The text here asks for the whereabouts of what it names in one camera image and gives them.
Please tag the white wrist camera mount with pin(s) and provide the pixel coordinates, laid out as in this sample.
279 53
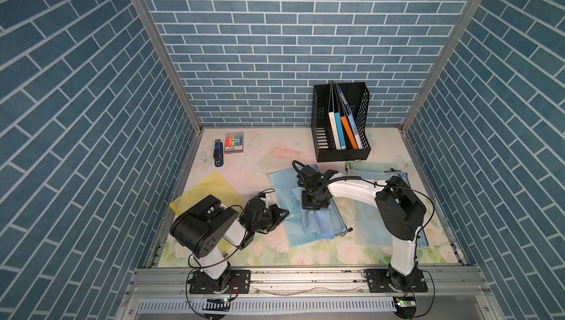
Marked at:
265 196

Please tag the blue folder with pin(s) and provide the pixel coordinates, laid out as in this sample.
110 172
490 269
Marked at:
347 112

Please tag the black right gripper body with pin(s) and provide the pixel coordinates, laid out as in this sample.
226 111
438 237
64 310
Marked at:
310 201

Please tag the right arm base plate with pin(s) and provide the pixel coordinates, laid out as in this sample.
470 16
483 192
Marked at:
395 281

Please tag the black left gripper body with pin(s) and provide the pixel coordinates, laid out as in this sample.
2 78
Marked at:
265 220

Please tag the teal book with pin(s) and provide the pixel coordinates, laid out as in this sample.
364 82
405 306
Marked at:
340 130

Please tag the box of coloured markers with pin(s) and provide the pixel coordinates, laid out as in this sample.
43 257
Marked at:
234 142

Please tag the aluminium front rail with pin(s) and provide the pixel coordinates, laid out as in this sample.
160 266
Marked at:
317 292

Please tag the white book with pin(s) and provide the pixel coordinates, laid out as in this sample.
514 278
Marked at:
333 126

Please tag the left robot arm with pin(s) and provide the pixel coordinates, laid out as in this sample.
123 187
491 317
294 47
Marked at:
216 264

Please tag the blue mesh document bag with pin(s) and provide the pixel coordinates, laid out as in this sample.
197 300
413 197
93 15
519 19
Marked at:
283 182

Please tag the black mesh file holder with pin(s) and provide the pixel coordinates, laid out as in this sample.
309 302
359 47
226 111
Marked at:
325 100

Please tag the blue black stapler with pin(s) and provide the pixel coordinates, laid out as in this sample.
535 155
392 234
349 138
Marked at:
218 153

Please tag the clear grey document bag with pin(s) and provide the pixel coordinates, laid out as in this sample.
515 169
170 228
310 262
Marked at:
369 227

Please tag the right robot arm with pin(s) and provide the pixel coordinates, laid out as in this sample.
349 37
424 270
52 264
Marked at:
400 208

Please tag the light blue cleaning cloth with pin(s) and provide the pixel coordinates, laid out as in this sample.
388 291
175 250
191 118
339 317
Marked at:
308 226

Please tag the orange book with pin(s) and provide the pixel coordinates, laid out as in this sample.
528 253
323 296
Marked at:
349 132

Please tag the green mesh document bag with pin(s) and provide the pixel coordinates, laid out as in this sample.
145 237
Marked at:
371 166

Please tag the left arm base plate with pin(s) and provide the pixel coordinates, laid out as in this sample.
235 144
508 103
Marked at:
219 281

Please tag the yellow mesh document bag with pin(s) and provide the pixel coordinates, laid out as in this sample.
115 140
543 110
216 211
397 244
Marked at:
207 194

